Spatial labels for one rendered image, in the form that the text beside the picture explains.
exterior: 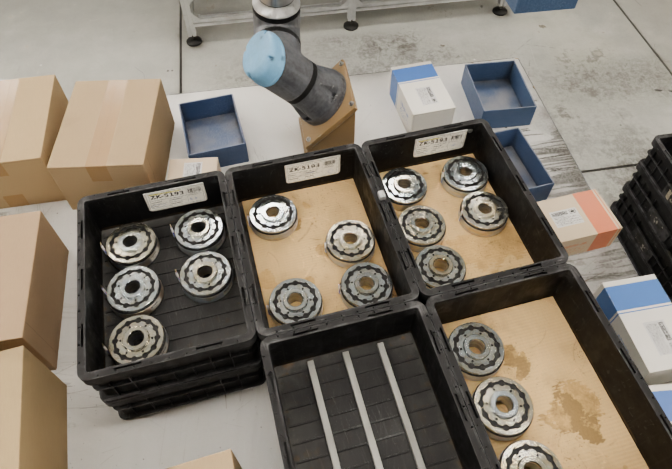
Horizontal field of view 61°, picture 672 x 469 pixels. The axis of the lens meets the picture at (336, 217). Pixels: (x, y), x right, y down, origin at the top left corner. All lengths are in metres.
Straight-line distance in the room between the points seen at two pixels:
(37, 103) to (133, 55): 1.58
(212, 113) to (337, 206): 0.56
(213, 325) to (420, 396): 0.41
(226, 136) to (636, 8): 2.67
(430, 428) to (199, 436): 0.45
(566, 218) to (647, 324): 0.29
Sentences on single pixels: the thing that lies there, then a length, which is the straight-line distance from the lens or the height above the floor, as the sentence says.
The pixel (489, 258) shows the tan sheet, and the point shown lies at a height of 0.83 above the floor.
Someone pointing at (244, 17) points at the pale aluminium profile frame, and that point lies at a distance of 3.07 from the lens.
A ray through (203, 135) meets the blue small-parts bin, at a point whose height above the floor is 0.70.
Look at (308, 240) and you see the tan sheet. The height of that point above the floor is 0.83.
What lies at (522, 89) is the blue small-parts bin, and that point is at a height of 0.75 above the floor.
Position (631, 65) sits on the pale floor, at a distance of 3.29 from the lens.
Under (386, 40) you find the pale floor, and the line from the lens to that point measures 3.11.
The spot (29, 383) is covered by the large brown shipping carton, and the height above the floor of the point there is 0.87.
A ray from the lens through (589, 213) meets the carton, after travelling 1.45.
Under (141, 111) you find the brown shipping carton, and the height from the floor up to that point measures 0.86.
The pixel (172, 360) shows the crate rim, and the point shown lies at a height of 0.93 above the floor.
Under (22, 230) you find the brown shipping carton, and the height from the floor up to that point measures 0.86.
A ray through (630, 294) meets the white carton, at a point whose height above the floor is 0.79.
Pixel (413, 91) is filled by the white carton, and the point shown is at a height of 0.79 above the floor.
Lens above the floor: 1.83
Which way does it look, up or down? 54 degrees down
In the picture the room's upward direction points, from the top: straight up
